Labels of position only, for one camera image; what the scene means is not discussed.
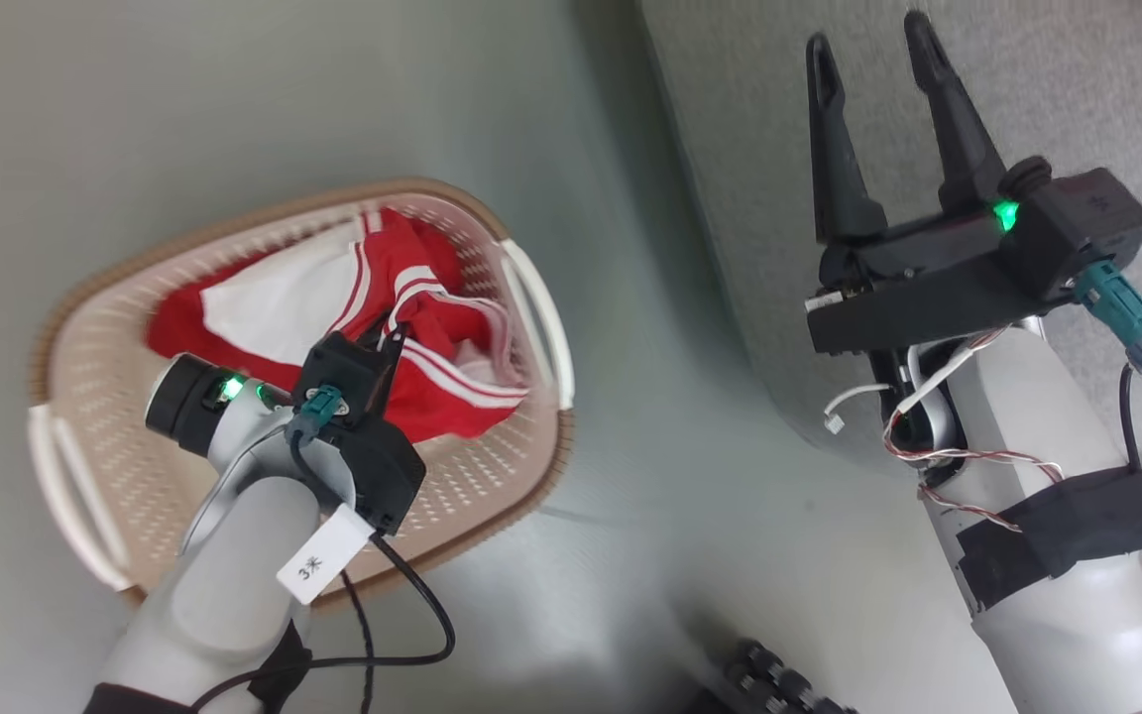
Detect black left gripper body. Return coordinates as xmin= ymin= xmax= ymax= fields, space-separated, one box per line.
xmin=327 ymin=415 xmax=426 ymax=536

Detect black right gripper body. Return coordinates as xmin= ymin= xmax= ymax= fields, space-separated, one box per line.
xmin=806 ymin=202 xmax=1070 ymax=356

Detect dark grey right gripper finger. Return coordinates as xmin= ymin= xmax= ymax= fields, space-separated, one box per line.
xmin=806 ymin=33 xmax=888 ymax=245
xmin=903 ymin=10 xmax=1009 ymax=211

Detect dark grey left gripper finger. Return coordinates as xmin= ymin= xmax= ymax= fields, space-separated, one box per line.
xmin=365 ymin=319 xmax=407 ymax=370

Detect red and white garment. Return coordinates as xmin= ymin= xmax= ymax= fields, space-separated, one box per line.
xmin=145 ymin=205 xmax=532 ymax=444

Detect grey fabric sofa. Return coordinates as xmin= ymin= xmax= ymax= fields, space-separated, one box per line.
xmin=635 ymin=0 xmax=1142 ymax=487

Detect beige perforated laundry basket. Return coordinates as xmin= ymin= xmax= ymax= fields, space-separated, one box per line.
xmin=26 ymin=178 xmax=577 ymax=611

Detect black tape wrap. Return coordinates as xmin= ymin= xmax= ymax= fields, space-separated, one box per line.
xmin=956 ymin=466 xmax=1142 ymax=612

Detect teal left cable connector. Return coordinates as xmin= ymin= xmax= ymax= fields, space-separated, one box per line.
xmin=284 ymin=385 xmax=347 ymax=440

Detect teal cable connector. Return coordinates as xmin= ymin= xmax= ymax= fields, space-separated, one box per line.
xmin=284 ymin=385 xmax=347 ymax=440
xmin=1072 ymin=260 xmax=1142 ymax=376

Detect white paper cable tag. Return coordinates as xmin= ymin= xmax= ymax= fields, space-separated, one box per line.
xmin=276 ymin=504 xmax=376 ymax=606

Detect white wire with plug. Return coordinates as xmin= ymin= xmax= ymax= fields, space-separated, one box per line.
xmin=823 ymin=382 xmax=881 ymax=433

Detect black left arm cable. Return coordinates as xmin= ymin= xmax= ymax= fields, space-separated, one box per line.
xmin=189 ymin=421 xmax=457 ymax=714

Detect thin black braided cable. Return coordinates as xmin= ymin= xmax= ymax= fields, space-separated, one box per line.
xmin=339 ymin=570 xmax=376 ymax=714

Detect red white twisted wires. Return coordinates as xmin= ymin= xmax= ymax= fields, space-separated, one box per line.
xmin=882 ymin=327 xmax=1065 ymax=534

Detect teal right cable connector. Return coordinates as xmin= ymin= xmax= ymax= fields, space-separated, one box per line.
xmin=1072 ymin=260 xmax=1142 ymax=376

